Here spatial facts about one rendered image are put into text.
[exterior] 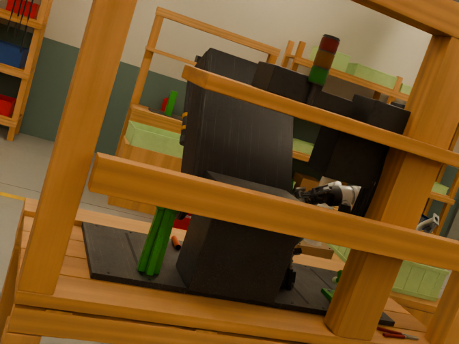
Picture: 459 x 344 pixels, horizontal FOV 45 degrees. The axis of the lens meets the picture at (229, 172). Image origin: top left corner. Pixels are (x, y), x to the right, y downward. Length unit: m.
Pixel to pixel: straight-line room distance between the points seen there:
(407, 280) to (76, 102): 2.01
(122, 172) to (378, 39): 7.13
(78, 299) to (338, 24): 6.87
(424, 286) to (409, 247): 1.21
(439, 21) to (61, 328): 1.33
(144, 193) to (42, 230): 0.27
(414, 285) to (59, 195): 2.00
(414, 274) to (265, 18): 5.32
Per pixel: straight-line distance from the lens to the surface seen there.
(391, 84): 7.78
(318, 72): 1.54
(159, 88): 7.42
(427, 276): 2.96
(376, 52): 8.27
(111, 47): 1.35
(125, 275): 1.68
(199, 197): 1.42
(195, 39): 7.45
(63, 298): 1.52
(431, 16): 1.69
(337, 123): 1.52
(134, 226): 2.12
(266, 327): 1.71
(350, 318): 1.84
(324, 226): 1.58
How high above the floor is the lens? 1.56
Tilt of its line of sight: 10 degrees down
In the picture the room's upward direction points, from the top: 18 degrees clockwise
